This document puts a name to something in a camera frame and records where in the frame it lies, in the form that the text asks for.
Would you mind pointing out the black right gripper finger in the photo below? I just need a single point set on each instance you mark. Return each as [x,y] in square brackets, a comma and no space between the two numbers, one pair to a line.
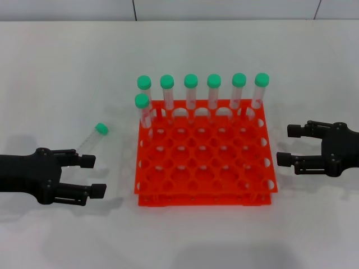
[284,159]
[294,130]

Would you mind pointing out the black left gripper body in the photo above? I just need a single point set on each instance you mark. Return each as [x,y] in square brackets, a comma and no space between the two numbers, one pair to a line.
[25,173]

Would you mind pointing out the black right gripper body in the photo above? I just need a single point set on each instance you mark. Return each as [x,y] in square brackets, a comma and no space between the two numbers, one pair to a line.
[343,148]

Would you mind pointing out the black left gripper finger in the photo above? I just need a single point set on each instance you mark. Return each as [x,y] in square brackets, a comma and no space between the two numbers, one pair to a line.
[87,161]
[96,191]

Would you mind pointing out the green capped clear test tube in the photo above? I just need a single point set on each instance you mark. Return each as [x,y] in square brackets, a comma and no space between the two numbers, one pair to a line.
[141,101]
[262,79]
[101,128]
[239,79]
[214,80]
[167,81]
[144,81]
[191,80]

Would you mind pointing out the orange test tube rack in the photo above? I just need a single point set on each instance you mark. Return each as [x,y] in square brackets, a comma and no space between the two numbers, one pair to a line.
[207,157]

